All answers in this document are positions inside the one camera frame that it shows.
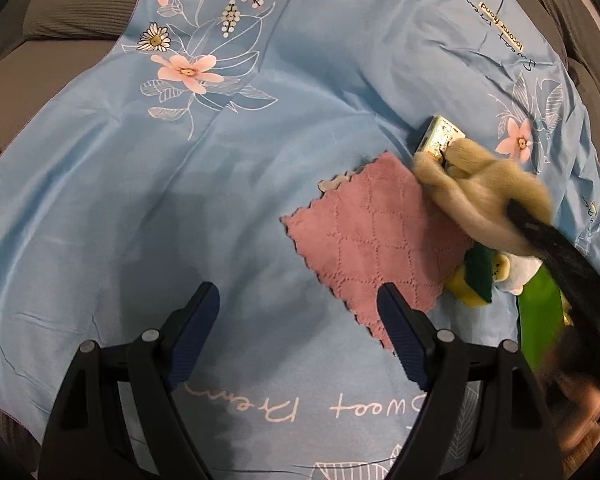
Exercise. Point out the grey sofa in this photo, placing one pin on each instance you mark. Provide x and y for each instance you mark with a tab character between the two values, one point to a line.
70	5

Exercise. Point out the cream plush toy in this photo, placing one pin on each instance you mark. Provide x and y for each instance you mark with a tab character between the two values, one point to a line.
480	200

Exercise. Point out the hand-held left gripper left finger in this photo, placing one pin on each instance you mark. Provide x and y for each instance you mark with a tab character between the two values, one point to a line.
195	330

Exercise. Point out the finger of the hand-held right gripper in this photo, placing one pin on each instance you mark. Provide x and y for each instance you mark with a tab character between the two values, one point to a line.
565	265

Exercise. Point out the light blue floral bedsheet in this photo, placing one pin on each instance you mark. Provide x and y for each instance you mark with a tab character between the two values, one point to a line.
180	185

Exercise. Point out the yellow green sponge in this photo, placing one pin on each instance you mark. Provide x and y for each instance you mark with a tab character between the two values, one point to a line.
477	270

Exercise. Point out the small cream tissue pack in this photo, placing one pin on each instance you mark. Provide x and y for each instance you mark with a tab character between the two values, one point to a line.
437	137

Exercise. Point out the white plush bunny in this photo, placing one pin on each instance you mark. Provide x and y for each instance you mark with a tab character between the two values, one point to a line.
522	272

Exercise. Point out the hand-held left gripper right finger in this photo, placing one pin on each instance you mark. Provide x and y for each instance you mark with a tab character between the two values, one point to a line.
400	335

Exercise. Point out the pink quilted cloth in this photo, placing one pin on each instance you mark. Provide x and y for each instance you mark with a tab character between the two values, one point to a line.
370	240

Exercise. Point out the green box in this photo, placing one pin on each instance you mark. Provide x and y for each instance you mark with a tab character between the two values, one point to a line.
540	320

